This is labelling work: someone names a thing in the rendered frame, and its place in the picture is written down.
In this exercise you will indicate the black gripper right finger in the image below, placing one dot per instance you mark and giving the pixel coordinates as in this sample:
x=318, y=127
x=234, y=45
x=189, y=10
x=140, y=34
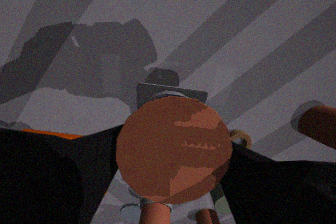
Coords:
x=260, y=190

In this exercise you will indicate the brown ring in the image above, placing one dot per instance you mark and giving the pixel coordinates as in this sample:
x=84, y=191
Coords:
x=247, y=140

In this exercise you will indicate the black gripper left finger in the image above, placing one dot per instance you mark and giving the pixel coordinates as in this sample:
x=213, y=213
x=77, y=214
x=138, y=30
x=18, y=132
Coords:
x=79, y=170

